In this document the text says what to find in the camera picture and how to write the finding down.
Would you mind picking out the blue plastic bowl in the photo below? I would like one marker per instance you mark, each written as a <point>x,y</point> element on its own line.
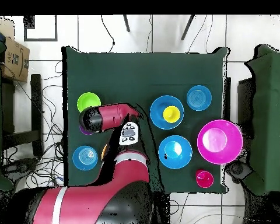
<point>175,151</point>
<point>157,112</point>

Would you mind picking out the yellow plastic cup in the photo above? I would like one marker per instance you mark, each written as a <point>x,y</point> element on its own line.
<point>171,114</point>

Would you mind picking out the green plastic bowl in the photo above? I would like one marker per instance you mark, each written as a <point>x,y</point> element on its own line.
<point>87,100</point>

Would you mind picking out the large pink plastic bowl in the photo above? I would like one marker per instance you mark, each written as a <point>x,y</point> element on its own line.
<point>220,142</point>

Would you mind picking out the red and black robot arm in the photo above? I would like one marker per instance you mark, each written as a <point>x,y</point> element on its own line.
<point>88,203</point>

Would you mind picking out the large orange plastic bowl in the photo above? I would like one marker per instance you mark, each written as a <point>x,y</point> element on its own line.
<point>104,151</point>

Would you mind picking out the dark green table cloth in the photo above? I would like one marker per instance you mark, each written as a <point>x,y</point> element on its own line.
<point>130,77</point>

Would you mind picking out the purple plastic cup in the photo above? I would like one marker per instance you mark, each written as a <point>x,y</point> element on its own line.
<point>84,132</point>

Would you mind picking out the translucent blue shallow bowl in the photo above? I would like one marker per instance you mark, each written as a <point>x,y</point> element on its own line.
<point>199,97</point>
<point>85,158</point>

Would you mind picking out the red plastic cup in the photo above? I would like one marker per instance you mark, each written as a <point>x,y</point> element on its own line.
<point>204,179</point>

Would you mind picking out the dark grey tripod leg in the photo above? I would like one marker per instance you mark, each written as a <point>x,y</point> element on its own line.
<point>188,28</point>
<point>127,23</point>

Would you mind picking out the cardboard box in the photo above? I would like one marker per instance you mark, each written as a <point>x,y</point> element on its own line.
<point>15,60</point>

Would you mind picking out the black stool frame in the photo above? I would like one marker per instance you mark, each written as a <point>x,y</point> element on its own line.
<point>36,105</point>

